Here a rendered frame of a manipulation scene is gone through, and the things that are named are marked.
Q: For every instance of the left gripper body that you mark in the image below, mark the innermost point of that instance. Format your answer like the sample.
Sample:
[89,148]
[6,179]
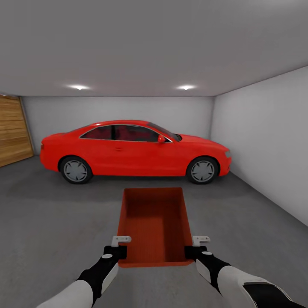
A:
[120,250]

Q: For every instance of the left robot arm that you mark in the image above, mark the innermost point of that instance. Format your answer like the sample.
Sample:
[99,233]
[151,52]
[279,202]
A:
[92,283]

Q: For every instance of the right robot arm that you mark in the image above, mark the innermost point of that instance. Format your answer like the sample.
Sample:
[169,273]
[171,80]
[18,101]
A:
[238,288]

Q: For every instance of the car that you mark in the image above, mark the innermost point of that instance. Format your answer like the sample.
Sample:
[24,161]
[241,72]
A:
[133,148]

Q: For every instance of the garage door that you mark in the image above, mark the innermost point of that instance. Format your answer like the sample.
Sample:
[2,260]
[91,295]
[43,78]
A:
[14,139]

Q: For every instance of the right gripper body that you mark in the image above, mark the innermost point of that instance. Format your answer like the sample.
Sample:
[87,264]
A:
[190,251]

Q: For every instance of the storage box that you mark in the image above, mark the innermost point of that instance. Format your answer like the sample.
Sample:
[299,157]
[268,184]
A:
[156,220]

